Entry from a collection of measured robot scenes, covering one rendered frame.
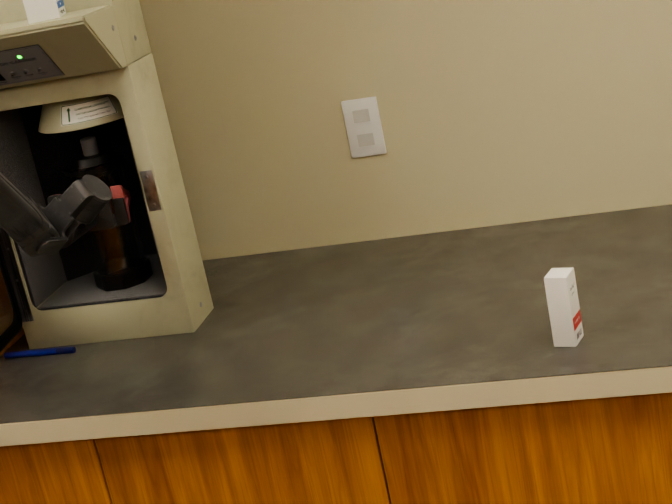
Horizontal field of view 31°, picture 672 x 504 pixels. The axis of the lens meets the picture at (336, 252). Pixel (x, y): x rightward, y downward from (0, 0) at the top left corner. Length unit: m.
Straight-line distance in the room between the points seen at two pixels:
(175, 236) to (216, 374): 0.29
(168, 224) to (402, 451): 0.57
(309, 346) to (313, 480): 0.22
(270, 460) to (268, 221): 0.74
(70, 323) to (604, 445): 0.96
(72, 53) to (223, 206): 0.65
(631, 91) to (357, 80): 0.51
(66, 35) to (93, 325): 0.54
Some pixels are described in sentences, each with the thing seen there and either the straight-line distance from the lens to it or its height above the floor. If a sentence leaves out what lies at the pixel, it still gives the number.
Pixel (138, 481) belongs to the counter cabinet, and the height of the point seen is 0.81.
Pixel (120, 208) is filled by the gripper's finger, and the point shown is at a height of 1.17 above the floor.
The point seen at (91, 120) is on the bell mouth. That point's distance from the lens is 2.10.
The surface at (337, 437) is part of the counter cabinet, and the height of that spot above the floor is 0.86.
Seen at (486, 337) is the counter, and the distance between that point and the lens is 1.87.
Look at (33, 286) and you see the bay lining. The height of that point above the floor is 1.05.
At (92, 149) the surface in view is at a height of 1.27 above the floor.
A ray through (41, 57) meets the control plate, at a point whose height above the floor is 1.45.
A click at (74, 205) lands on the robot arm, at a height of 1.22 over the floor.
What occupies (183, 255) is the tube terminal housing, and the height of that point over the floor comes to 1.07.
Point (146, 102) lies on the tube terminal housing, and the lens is 2.07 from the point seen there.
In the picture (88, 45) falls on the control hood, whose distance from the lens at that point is 1.96.
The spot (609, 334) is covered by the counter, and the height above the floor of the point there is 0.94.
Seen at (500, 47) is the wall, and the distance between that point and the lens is 2.32.
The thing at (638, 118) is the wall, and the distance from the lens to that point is 2.34.
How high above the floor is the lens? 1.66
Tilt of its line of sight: 17 degrees down
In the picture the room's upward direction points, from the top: 12 degrees counter-clockwise
